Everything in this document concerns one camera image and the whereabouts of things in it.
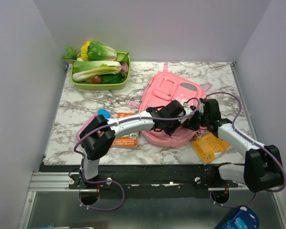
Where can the orange treehouse book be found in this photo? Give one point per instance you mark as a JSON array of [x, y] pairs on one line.
[[127, 141]]

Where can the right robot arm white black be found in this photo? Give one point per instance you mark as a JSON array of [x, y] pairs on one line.
[[262, 168]]

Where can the green plastic tray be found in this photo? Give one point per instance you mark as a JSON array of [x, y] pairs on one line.
[[109, 81]]

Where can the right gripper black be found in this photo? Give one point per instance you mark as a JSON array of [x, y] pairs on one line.
[[190, 123]]

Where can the green artificial leaf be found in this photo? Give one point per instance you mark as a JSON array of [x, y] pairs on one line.
[[70, 53]]

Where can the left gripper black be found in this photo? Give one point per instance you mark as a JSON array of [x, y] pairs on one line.
[[170, 132]]

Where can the illustrated picture book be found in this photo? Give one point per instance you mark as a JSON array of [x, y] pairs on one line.
[[202, 131]]

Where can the brown toy mushroom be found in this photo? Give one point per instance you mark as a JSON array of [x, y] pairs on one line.
[[95, 80]]

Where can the yellow artificial flower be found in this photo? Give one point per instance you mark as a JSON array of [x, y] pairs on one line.
[[84, 50]]

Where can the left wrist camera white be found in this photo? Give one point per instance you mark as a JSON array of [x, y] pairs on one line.
[[189, 111]]

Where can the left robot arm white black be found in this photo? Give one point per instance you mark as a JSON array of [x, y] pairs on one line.
[[98, 136]]

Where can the blue pencil case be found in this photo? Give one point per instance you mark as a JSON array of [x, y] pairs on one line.
[[241, 217]]

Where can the upper toy cabbage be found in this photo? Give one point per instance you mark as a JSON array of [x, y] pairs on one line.
[[97, 51]]

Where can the purple toy vegetable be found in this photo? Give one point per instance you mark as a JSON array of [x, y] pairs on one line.
[[125, 67]]

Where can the aluminium rail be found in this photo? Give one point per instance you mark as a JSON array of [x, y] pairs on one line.
[[62, 181]]

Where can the pink student backpack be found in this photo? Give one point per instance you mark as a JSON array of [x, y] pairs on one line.
[[162, 89]]

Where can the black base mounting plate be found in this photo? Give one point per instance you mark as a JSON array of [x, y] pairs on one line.
[[153, 173]]

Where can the orange yellow booklet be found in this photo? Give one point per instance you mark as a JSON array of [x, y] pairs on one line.
[[208, 147]]

